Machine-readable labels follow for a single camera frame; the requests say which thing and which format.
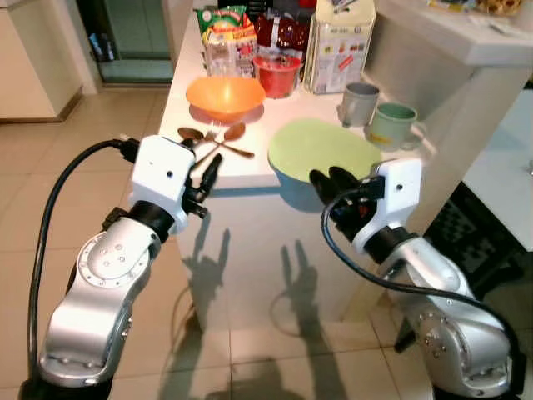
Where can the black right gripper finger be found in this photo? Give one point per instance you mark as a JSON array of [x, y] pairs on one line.
[[321, 185], [343, 181]]

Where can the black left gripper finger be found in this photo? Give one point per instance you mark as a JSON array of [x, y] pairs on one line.
[[201, 155], [213, 173]]

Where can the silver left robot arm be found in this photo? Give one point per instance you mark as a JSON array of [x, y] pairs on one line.
[[96, 292]]

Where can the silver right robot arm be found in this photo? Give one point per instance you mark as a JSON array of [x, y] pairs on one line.
[[450, 317]]

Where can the light green bowl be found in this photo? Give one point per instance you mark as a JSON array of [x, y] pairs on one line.
[[321, 150]]

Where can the orange plastic bowl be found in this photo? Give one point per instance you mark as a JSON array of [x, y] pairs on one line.
[[225, 96]]

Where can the white kitchen island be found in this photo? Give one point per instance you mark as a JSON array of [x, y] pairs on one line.
[[241, 250]]

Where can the green mug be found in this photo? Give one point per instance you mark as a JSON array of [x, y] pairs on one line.
[[393, 127]]

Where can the grey mug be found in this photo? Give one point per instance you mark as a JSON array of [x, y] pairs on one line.
[[360, 104]]

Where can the red plastic cup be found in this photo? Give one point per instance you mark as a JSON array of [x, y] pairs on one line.
[[277, 75]]

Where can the black plastic crate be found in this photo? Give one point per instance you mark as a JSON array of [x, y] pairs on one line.
[[466, 237]]

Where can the green and red snack bag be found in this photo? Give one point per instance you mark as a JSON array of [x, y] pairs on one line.
[[226, 42]]

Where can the white printed carton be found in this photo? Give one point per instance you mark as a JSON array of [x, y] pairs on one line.
[[340, 50]]

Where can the dark red packet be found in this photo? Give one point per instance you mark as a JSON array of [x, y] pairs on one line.
[[283, 33]]

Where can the white side table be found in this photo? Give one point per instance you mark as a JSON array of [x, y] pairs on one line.
[[504, 167]]

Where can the beige cabinet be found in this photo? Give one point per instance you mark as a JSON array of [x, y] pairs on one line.
[[33, 58]]

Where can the plate of cookies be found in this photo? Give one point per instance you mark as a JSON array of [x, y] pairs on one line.
[[491, 5]]

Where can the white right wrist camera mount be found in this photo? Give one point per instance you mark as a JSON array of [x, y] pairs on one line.
[[391, 204]]

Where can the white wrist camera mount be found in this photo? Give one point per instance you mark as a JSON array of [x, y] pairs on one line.
[[162, 179], [391, 204]]

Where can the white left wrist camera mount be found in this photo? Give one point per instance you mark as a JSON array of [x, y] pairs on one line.
[[162, 179]]

